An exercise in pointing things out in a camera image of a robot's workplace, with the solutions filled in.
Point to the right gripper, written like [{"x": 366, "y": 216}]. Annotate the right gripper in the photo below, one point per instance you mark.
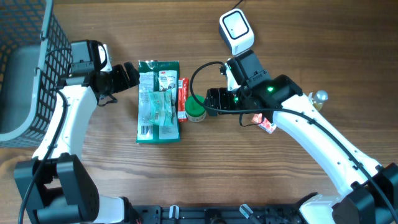
[{"x": 211, "y": 97}]

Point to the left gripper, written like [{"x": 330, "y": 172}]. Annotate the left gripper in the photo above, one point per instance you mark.
[{"x": 122, "y": 82}]

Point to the red patterned small carton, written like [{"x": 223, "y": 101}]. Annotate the red patterned small carton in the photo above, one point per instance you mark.
[{"x": 264, "y": 123}]

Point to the yellow dish soap bottle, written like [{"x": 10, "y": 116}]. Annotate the yellow dish soap bottle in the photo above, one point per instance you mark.
[{"x": 318, "y": 99}]

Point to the green sponge package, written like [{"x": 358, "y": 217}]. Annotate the green sponge package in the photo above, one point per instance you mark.
[{"x": 157, "y": 76}]

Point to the green lidded jar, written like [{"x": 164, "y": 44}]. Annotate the green lidded jar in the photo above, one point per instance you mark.
[{"x": 195, "y": 112}]

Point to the red stick packet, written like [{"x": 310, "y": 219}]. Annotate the red stick packet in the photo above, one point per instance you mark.
[{"x": 182, "y": 97}]

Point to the teal wipes packet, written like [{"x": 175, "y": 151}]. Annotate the teal wipes packet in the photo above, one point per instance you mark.
[{"x": 161, "y": 112}]

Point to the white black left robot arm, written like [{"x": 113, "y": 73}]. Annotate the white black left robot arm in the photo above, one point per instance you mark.
[{"x": 54, "y": 185}]

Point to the white barcode scanner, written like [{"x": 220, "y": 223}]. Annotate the white barcode scanner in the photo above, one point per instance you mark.
[{"x": 236, "y": 31}]

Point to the dark grey mesh basket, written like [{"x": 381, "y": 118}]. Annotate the dark grey mesh basket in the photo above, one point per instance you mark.
[{"x": 35, "y": 52}]

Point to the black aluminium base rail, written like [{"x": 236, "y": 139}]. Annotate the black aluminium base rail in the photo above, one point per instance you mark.
[{"x": 151, "y": 214}]

